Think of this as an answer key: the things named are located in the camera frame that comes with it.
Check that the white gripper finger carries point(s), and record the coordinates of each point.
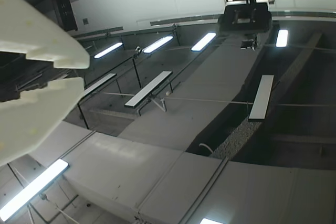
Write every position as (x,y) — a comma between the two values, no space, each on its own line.
(31,121)
(34,32)

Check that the lit fluorescent ceiling light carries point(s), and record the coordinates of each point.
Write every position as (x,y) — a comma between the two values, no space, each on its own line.
(210,221)
(34,188)
(203,41)
(281,37)
(109,49)
(157,44)

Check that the unlit hanging ceiling light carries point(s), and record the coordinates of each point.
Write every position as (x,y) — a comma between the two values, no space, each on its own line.
(261,96)
(148,90)
(101,84)

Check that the grey ceiling air duct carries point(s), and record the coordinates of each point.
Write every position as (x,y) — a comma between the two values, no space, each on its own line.
(210,77)

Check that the black overhead mount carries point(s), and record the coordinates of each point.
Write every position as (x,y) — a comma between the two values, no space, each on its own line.
(244,15)

